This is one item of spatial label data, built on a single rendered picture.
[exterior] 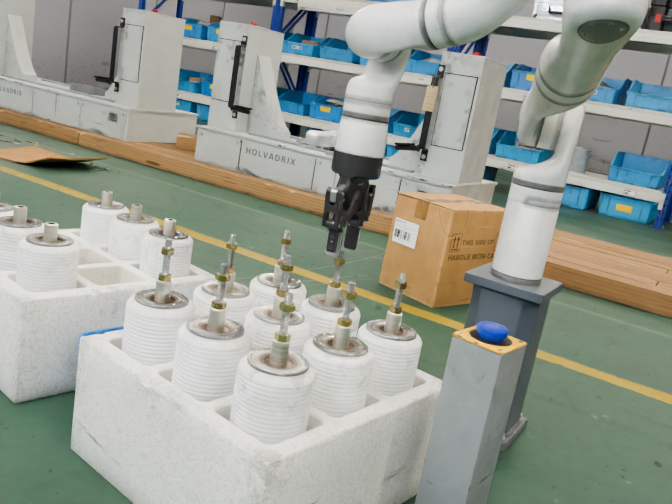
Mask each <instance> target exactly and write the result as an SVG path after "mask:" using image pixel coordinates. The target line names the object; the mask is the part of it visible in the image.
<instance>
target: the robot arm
mask: <svg viewBox="0 0 672 504"><path fill-rule="evenodd" d="M533 1H534V0H412V1H397V2H386V3H378V4H373V5H369V6H366V7H364V8H362V9H360V10H359V11H357V12H356V13H355V14H354V15H353V16H352V17H351V18H350V20H349V22H348V24H347V26H346V31H345V38H346V42H347V44H348V46H349V48H350V49H351V50H352V51H353V52H354V53H355V54H356V55H358V56H360V57H362V58H366V59H369V60H368V63H367V65H366V68H365V70H364V72H363V74H362V75H361V76H356V77H354V78H352V79H350V81H349V83H348V85H347V89H346V94H345V99H344V105H343V111H342V116H341V120H340V124H339V127H338V131H337V132H335V131H317V130H309V131H308V132H307V133H306V140H305V143H306V144H310V145H315V146H324V147H335V148H334V153H333V159H332V165H331V170H332V171H333V172H334V173H338V174H339V177H340V178H339V180H338V183H337V186H336V188H332V187H327V189H326V195H325V204H324V212H323V220H322V226H325V227H327V229H329V230H328V236H327V242H326V247H325V253H326V254H327V255H330V256H334V257H337V256H339V255H340V249H341V244H342V238H343V233H342V232H343V231H344V229H345V226H346V223H347V221H348V223H350V224H348V225H347V228H346V234H345V240H344V247H345V248H347V249H351V250H356V249H357V248H358V243H359V237H360V232H361V227H363V225H364V223H365V221H368V220H369V218H370V213H371V208H372V204H373V200H374V195H375V191H376V185H373V184H369V180H377V179H379V178H380V175H381V169H382V164H383V159H384V153H385V148H386V143H387V133H388V122H389V117H390V112H391V107H392V101H393V95H394V93H395V90H396V88H397V86H398V84H399V82H400V80H401V78H402V75H403V73H404V70H405V68H406V66H407V63H408V61H409V58H410V55H411V51H412V49H417V50H424V51H432V50H439V49H444V48H449V47H454V46H459V45H463V44H468V43H471V42H474V41H477V40H479V39H481V38H483V37H485V36H486V35H488V34H490V33H491V32H493V31H494V30H495V29H497V28H498V27H499V26H501V25H502V24H503V23H505V22H506V21H507V20H508V19H510V18H511V17H512V16H513V15H514V14H516V13H517V12H518V11H520V10H521V9H522V8H524V7H525V6H527V5H528V4H530V3H531V2H533ZM648 5H649V0H563V11H562V20H563V25H562V34H559V35H558V36H556V37H554V38H553V39H552V40H551V41H550V42H549V43H548V44H547V46H546V47H545V49H544V50H543V52H542V55H541V57H540V60H539V63H538V66H537V69H536V72H535V76H534V80H533V84H532V87H531V89H530V91H529V93H528V95H527V97H526V98H525V100H524V102H523V104H522V106H521V108H520V112H519V115H518V117H517V124H516V133H517V137H518V139H519V141H520V142H521V143H523V144H525V145H528V146H531V147H536V148H542V149H547V150H553V151H555V153H554V155H553V156H552V157H551V158H550V159H548V160H546V161H544V162H541V163H538V164H533V165H526V166H520V167H517V168H516V169H515V171H514V173H513V178H512V182H511V186H510V191H509V195H508V199H507V204H506V208H505V212H504V216H503V221H502V225H501V229H500V233H499V238H498V242H497V246H496V250H495V254H494V258H493V263H492V267H491V271H490V273H491V274H492V275H493V276H495V277H497V278H499V279H502V280H505V281H508V282H512V283H516V284H521V285H528V286H537V285H540V283H541V279H542V276H543V272H544V268H545V264H546V260H547V256H548V252H549V249H550V245H551V241H552V237H553V233H554V229H555V225H556V221H557V217H558V213H559V209H560V205H561V201H562V197H563V192H564V189H565V185H566V181H567V177H568V173H569V169H570V165H571V161H572V158H573V155H574V151H575V148H576V145H577V142H578V140H579V136H580V133H581V130H582V127H583V122H584V119H585V107H584V103H585V102H586V101H587V100H589V99H590V98H591V96H592V95H593V94H594V93H595V91H596V89H597V88H598V86H599V84H600V82H601V81H602V79H603V77H604V75H605V73H606V71H607V69H608V68H609V66H610V64H611V62H612V60H613V58H614V57H615V55H616V54H617V53H618V52H619V51H620V50H621V49H622V47H623V46H624V45H625V44H626V43H627V42H628V41H629V40H630V39H631V37H632V36H633V35H634V34H635V33H636V32H637V30H638V29H639V28H640V26H641V25H642V23H643V21H644V19H645V17H646V14H647V10H648ZM342 210H343V211H342ZM329 213H331V215H330V218H329ZM341 217H342V220H341Z"/></svg>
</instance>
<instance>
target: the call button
mask: <svg viewBox="0 0 672 504"><path fill-rule="evenodd" d="M476 330H477V331H478V336H479V337H481V338H482V339H485V340H487V341H491V342H503V340H504V339H505V338H507V337H508V334H509V330H508V329H507V328H506V327H505V326H503V325H500V324H498V323H494V322H489V321H481V322H478V323H477V326H476Z"/></svg>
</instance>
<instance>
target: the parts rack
mask: <svg viewBox="0 0 672 504"><path fill-rule="evenodd" d="M211 1H219V2H228V3H236V4H245V5H253V6H262V7H270V8H273V12H272V19H271V26H270V30H273V31H277V32H280V33H283V32H284V31H285V30H286V29H287V28H288V27H289V26H290V25H291V24H292V23H293V21H294V20H295V19H296V18H297V17H298V16H299V15H300V14H301V13H302V12H303V11H304V12H303V13H302V14H301V15H300V16H299V17H298V18H297V19H296V21H295V22H294V23H293V24H292V25H291V26H290V27H289V28H288V29H287V30H286V32H285V33H284V34H285V35H284V37H285V36H286V35H287V34H288V33H289V32H290V31H291V29H292V28H293V27H294V26H295V25H296V24H297V23H298V22H299V21H300V20H301V18H302V17H303V16H304V15H305V14H306V13H307V18H306V24H305V30H304V35H306V36H310V37H315V33H316V27H317V20H318V18H319V13H321V14H329V15H337V16H346V17H352V16H349V15H341V14H332V13H324V12H315V11H307V10H298V3H301V4H310V5H319V6H328V7H337V8H346V9H355V10H360V9H362V8H364V7H366V6H369V5H373V4H378V3H385V2H375V1H366V0H211ZM285 9H287V10H295V11H299V12H298V13H297V14H296V15H295V16H294V17H293V18H292V19H291V20H290V21H289V22H288V24H287V25H286V26H285V27H284V28H283V29H282V27H283V21H284V14H285ZM562 25H563V21H559V20H549V19H540V18H530V17H520V16H512V17H511V18H510V19H508V20H507V21H506V22H505V23H503V24H502V25H501V26H499V27H498V28H497V29H495V30H494V31H493V32H491V33H490V34H488V35H486V36H485V37H483V38H481V39H479V40H477V41H474V42H471V44H470V45H469V46H468V48H467V49H466V51H465V52H464V54H467V53H468V52H469V50H470V49H471V47H472V46H473V44H474V48H473V53H472V55H473V54H474V52H478V53H481V54H482V55H481V56H486V51H487V47H488V42H489V39H490V35H491V34H498V35H506V36H514V37H523V38H531V39H540V40H548V41H551V40H552V39H553V38H554V37H556V36H558V35H559V34H562ZM217 45H218V42H213V41H207V40H200V39H194V38H188V37H183V45H182V46H183V47H189V48H195V49H201V50H207V51H213V52H217ZM622 49H624V50H633V51H641V52H649V53H658V54H666V55H672V32H665V31H656V30H646V29H638V30H637V32H636V33H635V34H634V35H633V36H632V37H631V39H630V40H629V41H628V42H627V43H626V44H625V45H624V46H623V47H622ZM281 63H282V65H283V67H284V69H285V72H286V74H287V76H288V79H289V81H290V84H291V86H292V88H293V90H296V91H303V92H306V90H307V84H308V77H309V72H310V69H311V68H315V69H321V70H327V71H333V72H339V73H345V74H351V75H357V76H361V75H362V74H363V72H364V70H365V68H366V65H359V64H353V63H347V62H340V61H334V60H328V59H321V58H315V57H309V56H302V55H296V54H289V53H283V52H282V53H281V60H280V66H279V68H280V70H281V72H282V75H283V77H284V79H285V82H286V84H287V86H288V89H290V90H292V89H291V86H290V84H289V82H288V79H287V77H286V74H285V72H284V70H283V67H282V65H281ZM286 64H291V65H297V66H299V69H298V76H297V82H296V88H295V86H294V84H293V81H292V79H291V76H290V74H289V72H288V69H287V67H286ZM432 77H433V76H429V75H423V74H417V73H410V72H404V73H403V75H402V78H401V80H400V82H399V83H405V84H411V85H417V86H423V87H427V86H428V85H431V81H432ZM528 93H529V91H525V90H519V89H512V88H506V87H503V90H502V94H501V100H507V101H513V102H519V103H523V102H524V100H525V98H526V97H527V95H528ZM177 98H178V99H183V100H188V101H192V102H197V103H201V104H206V105H210V101H211V97H210V96H205V95H202V94H197V93H191V92H186V91H181V90H177ZM584 107H585V114H591V115H597V116H603V117H609V118H615V119H621V120H627V121H633V122H639V123H645V124H651V125H657V126H663V127H669V128H672V114H671V113H665V112H659V111H652V110H646V109H640V108H633V107H627V106H620V105H614V104H608V103H601V102H595V101H589V100H587V101H586V102H585V103H584ZM281 113H282V116H283V119H284V122H289V123H290V127H289V132H290V133H291V134H290V135H292V136H296V137H299V134H300V128H301V125H302V126H307V127H311V128H316V129H321V130H325V131H335V132H337V131H338V127H339V124H338V123H333V122H328V121H324V120H319V119H314V118H310V117H309V116H301V115H296V114H291V113H287V112H282V111H281ZM409 139H410V138H406V137H401V136H396V135H393V133H387V143H386V144H389V145H394V146H395V145H396V144H394V143H395V142H397V143H407V141H408V140H409ZM526 165H533V164H529V163H524V162H519V161H514V160H509V159H505V158H500V157H496V155H495V154H488V157H487V161H486V166H490V167H495V168H500V169H504V170H509V171H513V172H514V171H515V169H516V168H517V167H520V166H526ZM566 183H568V184H573V185H578V186H582V187H587V188H591V189H596V190H600V191H605V192H610V193H614V194H619V195H623V196H628V197H633V198H637V199H642V200H646V201H651V202H656V203H659V205H658V211H657V215H656V218H655V221H654V225H652V224H651V225H650V227H654V228H658V229H662V230H663V229H664V226H663V227H662V223H663V222H667V223H672V220H671V221H670V219H671V215H672V162H671V165H670V169H669V172H668V176H667V179H666V183H665V186H664V187H663V188H660V189H657V190H654V189H649V188H644V187H639V186H635V185H630V184H625V183H620V182H615V181H611V180H608V176H607V175H602V174H597V173H592V172H588V171H585V174H581V173H575V172H571V171H569V173H568V177H567V181H566Z"/></svg>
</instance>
